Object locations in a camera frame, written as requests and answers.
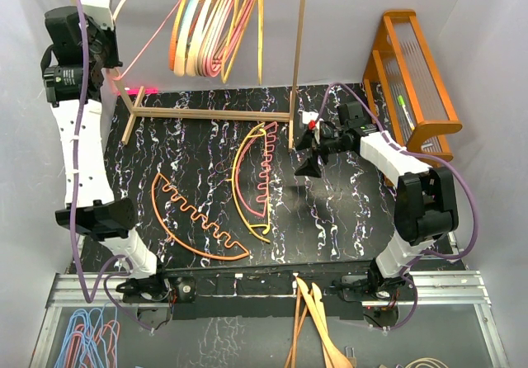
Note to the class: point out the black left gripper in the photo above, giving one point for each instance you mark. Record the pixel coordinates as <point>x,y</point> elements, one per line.
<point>94,27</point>

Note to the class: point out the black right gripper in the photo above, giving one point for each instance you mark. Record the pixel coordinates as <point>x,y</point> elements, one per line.
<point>310,167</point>

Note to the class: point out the pink wavy wire hanger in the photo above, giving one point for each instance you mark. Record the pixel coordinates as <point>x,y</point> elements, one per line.
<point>268,133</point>

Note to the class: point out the yellow wavy wire hanger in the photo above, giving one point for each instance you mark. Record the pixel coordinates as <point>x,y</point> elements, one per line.
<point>256,226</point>

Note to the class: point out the pink plastic hanger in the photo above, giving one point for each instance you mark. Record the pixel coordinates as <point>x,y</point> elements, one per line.
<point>214,38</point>
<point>229,23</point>

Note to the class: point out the yellow velvet hanger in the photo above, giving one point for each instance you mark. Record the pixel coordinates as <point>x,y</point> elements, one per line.
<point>260,25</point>
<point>242,10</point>

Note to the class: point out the orange thin hanger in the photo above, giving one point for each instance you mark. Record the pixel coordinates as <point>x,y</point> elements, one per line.
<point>174,35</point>

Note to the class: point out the teal thin hanger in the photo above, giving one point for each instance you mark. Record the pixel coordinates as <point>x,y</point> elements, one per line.
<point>190,11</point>

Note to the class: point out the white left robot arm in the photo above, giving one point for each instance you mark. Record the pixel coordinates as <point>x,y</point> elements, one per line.
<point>72,74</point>

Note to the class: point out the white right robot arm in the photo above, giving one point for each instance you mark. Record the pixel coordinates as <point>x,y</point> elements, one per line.
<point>425,205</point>

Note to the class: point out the wooden hangers on floor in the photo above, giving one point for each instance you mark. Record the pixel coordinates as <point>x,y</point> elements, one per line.
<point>309,303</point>

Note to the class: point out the pink tape strip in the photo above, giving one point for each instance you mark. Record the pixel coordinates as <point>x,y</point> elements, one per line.
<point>135,91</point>

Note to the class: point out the green white marker pen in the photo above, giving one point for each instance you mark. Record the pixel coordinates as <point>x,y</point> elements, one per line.
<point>406,113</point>

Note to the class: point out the orange wooden shelf rack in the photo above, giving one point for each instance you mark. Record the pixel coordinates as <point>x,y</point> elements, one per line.
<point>402,63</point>

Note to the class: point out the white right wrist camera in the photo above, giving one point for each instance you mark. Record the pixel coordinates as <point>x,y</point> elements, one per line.
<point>312,121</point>

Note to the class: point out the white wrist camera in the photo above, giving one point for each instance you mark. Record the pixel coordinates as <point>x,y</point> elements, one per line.
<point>100,12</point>
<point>312,121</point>

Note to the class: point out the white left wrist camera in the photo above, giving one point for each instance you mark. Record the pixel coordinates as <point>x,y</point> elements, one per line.
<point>100,12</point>

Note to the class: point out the wooden clothes rack frame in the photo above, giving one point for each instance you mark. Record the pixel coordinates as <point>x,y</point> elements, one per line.
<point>136,109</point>

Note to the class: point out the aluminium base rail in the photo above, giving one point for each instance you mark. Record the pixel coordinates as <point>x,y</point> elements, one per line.
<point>450,287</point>

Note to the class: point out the blue wire hangers pile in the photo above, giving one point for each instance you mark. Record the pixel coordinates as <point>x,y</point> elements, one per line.
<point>91,339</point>

